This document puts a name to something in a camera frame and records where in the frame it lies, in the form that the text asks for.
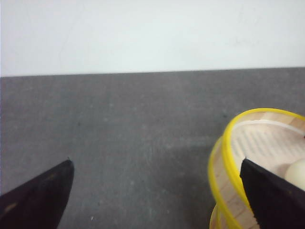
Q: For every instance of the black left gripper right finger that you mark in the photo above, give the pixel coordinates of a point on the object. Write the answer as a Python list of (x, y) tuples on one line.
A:
[(275, 203)]

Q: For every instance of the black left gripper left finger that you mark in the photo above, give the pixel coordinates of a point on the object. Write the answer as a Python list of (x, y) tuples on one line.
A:
[(40, 202)]

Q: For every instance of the steamer basket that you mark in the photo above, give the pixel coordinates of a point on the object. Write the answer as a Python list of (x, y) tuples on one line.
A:
[(272, 138)]

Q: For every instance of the white bun back right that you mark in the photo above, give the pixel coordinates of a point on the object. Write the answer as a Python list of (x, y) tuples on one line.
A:
[(295, 174)]

